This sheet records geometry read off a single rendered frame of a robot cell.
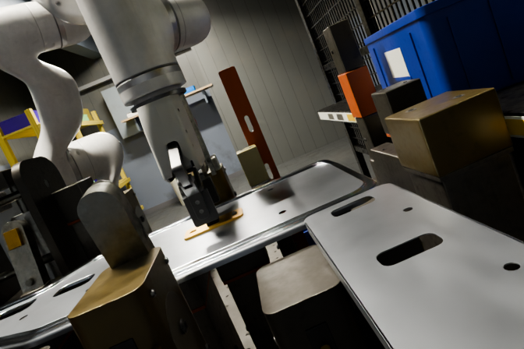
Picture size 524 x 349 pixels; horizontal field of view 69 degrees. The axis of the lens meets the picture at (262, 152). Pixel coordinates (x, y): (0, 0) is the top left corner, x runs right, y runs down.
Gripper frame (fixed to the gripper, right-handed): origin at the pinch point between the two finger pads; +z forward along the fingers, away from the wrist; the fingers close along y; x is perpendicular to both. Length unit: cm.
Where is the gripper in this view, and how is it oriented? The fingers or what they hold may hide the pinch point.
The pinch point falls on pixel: (206, 205)
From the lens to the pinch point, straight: 52.7
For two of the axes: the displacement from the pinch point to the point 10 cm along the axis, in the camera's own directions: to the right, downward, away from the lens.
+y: 0.9, 1.1, -9.9
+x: 9.2, -3.9, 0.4
